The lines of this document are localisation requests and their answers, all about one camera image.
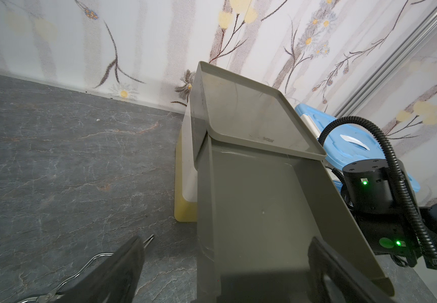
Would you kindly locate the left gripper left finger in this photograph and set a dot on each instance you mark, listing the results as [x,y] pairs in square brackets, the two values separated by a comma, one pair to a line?
[115,280]

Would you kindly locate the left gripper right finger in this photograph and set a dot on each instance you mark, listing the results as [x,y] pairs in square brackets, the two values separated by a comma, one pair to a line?
[334,279]

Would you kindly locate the olive top drawer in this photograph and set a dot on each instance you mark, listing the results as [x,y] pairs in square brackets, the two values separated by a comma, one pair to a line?
[258,212]

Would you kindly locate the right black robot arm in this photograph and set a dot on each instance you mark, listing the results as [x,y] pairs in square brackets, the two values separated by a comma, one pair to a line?
[382,201]

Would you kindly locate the blue lidded storage box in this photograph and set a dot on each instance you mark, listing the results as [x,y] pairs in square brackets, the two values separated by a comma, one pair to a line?
[346,144]

